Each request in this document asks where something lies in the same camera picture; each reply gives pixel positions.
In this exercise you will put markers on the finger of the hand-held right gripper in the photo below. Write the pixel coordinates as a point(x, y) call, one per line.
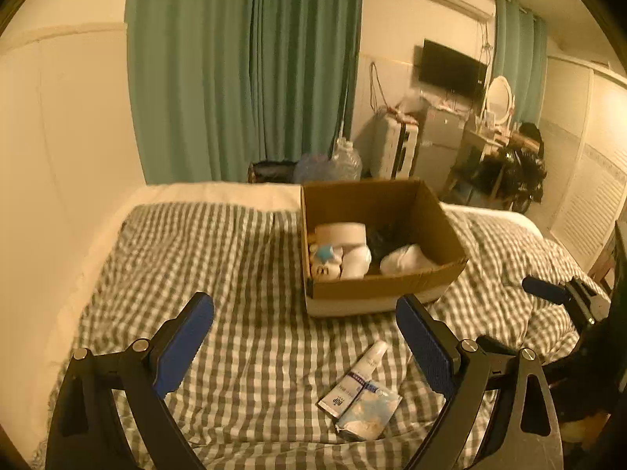
point(541, 288)
point(585, 293)

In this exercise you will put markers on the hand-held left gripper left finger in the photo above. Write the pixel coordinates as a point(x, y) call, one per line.
point(183, 347)

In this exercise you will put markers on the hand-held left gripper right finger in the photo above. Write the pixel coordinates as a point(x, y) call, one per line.
point(428, 347)

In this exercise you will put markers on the cardboard box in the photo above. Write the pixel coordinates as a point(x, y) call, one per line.
point(372, 293)

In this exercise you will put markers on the white cream tube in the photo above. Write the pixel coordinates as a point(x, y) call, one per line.
point(352, 382)

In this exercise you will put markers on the clear plastic packet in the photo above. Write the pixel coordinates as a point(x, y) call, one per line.
point(370, 413)

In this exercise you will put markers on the white bag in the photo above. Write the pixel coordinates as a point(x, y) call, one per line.
point(406, 259)

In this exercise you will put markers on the black pouch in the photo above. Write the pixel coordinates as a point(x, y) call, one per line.
point(384, 240)

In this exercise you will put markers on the grey checked blanket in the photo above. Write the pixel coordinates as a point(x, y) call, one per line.
point(245, 279)

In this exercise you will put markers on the black jacket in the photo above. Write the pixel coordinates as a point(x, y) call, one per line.
point(514, 176)

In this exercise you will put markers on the white louvered wardrobe doors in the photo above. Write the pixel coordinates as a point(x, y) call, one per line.
point(588, 166)

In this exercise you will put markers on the black handbag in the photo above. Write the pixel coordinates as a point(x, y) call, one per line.
point(531, 134)

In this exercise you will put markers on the white bed mattress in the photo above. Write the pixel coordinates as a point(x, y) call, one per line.
point(220, 191)

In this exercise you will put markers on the wooden dressing table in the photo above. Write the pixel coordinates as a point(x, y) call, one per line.
point(482, 137)

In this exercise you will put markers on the small grey fridge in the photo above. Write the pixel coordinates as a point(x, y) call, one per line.
point(443, 139)

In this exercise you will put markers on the white oval mirror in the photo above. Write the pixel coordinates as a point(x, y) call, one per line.
point(498, 98)

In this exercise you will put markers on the black bag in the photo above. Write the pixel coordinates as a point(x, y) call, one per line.
point(272, 171)

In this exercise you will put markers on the white suitcase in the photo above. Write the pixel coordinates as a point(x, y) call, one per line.
point(394, 149)

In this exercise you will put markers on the large clear water bottle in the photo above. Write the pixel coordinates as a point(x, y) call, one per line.
point(347, 161)

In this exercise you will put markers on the crumpled bluish plastic bag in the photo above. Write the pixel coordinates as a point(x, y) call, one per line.
point(313, 169)

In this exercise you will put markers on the narrow green curtain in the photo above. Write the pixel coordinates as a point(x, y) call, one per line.
point(519, 54)

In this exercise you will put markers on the wide green curtain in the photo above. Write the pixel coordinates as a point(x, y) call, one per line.
point(191, 68)

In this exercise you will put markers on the black wall television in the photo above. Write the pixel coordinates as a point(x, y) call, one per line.
point(450, 66)

